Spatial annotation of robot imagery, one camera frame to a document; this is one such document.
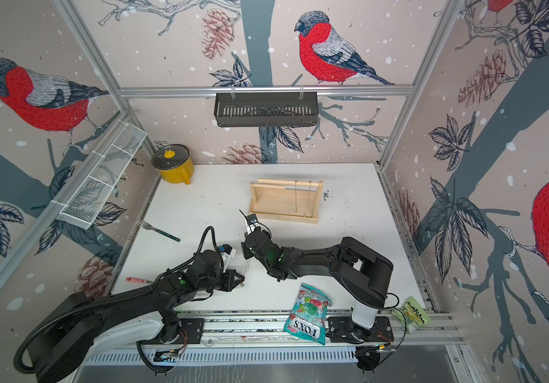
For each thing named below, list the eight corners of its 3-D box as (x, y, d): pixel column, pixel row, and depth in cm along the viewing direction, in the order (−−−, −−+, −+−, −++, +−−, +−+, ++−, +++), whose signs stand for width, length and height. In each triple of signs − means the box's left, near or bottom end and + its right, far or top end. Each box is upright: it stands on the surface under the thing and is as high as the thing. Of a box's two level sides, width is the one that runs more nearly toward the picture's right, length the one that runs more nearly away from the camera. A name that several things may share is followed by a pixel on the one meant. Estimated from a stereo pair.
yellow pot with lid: (156, 188, 116) (143, 167, 105) (167, 164, 127) (156, 143, 116) (192, 188, 116) (182, 167, 105) (199, 164, 127) (191, 143, 115)
